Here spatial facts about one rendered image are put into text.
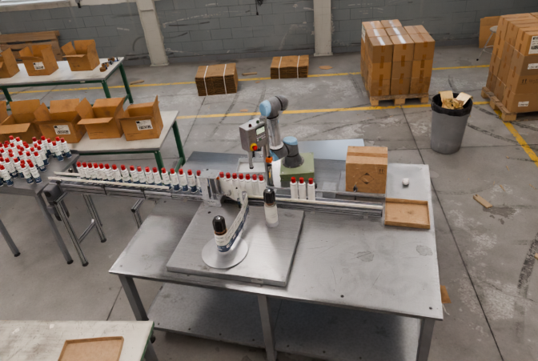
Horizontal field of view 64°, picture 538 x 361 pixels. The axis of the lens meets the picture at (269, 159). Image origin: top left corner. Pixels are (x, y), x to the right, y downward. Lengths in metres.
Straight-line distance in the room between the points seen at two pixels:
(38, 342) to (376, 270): 2.06
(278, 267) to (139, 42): 6.88
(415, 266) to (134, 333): 1.74
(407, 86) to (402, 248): 3.82
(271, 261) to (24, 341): 1.52
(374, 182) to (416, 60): 3.31
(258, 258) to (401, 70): 4.16
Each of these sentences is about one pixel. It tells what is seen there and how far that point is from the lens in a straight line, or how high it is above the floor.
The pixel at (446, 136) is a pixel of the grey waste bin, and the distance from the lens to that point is 5.40.
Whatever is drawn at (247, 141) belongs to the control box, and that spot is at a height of 1.39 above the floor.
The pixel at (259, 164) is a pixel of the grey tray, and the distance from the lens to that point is 3.79.
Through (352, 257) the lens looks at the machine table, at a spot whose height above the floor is 0.83.
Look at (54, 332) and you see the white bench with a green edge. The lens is 3.05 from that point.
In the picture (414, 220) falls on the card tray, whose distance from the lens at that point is 3.24.
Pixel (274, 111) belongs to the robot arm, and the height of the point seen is 1.47.
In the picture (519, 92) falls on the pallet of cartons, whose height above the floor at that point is 0.42.
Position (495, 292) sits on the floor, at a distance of 4.06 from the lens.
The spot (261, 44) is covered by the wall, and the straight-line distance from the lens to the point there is 8.54.
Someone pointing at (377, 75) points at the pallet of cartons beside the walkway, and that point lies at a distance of 6.36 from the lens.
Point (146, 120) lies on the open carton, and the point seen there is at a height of 1.00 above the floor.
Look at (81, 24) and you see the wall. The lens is 9.38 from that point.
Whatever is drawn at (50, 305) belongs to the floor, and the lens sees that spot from 4.41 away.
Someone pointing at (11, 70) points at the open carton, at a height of 0.87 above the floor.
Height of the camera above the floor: 2.95
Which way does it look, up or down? 33 degrees down
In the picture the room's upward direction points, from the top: 6 degrees counter-clockwise
